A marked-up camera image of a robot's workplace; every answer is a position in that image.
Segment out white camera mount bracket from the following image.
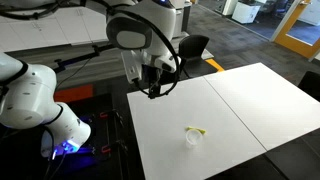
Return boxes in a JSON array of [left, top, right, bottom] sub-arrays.
[[121, 50, 143, 84]]

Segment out black chair at right edge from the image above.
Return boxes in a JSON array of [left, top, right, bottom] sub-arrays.
[[298, 71, 320, 102]]

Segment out orange door frame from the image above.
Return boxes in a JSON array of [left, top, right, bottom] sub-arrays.
[[273, 0, 320, 61]]

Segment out white cabinet on wheels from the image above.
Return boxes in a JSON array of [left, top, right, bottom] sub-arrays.
[[232, 2, 261, 24]]

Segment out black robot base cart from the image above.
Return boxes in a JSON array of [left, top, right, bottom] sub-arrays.
[[0, 92, 134, 180]]

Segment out clear plastic cup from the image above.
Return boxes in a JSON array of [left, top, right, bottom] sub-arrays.
[[186, 129, 203, 148]]

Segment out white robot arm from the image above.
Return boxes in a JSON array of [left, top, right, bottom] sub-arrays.
[[0, 0, 180, 157]]

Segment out yellow marker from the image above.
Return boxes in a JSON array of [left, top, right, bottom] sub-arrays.
[[186, 126, 206, 135]]

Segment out red mat on floor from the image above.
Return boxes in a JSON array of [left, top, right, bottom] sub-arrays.
[[54, 84, 93, 102]]

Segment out black chair near table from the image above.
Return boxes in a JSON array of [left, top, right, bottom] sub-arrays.
[[179, 35, 215, 78]]

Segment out stainless steel refrigerator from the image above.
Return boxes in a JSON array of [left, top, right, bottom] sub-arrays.
[[170, 0, 192, 38]]

